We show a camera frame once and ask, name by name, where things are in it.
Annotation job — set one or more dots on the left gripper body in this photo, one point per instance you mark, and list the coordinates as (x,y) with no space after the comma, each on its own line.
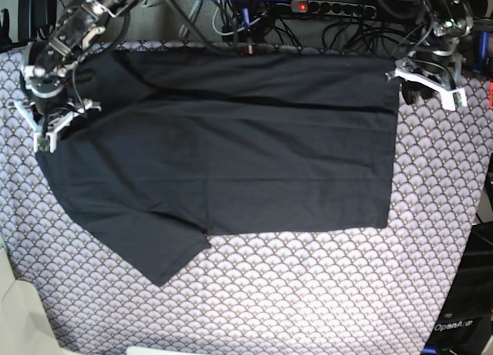
(422,76)

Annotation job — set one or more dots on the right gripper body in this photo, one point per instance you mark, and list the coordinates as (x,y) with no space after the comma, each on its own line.
(45,132)

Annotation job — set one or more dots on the black T-shirt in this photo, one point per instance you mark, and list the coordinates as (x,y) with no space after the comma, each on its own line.
(189,146)

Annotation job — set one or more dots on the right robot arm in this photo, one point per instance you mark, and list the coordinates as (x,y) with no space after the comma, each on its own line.
(48,70)

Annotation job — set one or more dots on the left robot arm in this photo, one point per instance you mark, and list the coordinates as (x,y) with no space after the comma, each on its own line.
(440,27)

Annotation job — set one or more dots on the red clamp right edge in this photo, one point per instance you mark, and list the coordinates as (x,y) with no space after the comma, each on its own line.
(490,95)

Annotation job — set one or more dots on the fan patterned table cloth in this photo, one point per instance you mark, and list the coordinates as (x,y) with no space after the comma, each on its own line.
(354,291)

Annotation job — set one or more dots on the red black table clamp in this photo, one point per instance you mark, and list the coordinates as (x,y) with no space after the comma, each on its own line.
(250,47)

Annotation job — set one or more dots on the black OpenArm box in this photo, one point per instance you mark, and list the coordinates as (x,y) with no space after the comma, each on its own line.
(464,325)

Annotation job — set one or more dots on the white power strip red switch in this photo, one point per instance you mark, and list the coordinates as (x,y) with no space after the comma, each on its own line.
(323,8)

